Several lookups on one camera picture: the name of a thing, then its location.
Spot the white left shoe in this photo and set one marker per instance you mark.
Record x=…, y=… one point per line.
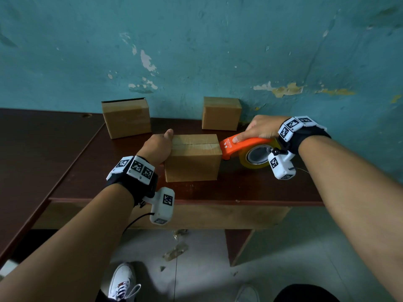
x=121, y=279

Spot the orange tape dispenser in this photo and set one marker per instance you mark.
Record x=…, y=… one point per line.
x=239, y=147

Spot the large brown cardboard box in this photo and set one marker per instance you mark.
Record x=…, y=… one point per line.
x=192, y=166

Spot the person's left hand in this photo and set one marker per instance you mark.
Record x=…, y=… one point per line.
x=155, y=149

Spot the person's right forearm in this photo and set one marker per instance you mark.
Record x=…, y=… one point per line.
x=355, y=198

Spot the small brown cardboard box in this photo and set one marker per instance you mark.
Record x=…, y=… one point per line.
x=220, y=116

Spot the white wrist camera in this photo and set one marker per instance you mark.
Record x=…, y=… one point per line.
x=162, y=210
x=281, y=169

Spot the person's left forearm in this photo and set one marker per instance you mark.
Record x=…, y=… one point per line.
x=69, y=248

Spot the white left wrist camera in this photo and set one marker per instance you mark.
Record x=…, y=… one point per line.
x=162, y=210

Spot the dark brown wooden table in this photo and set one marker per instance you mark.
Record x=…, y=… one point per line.
x=94, y=172

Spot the person's right hand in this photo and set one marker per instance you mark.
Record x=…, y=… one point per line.
x=264, y=127

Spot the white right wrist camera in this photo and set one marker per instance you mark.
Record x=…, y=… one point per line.
x=281, y=169

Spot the yellowish clear tape roll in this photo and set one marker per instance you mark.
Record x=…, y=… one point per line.
x=244, y=161

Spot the crumpled clear plastic scrap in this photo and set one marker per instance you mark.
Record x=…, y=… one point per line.
x=176, y=251

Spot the black trousers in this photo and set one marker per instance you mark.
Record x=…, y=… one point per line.
x=305, y=294

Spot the cardboard box with dark edge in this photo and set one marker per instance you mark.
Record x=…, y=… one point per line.
x=126, y=122

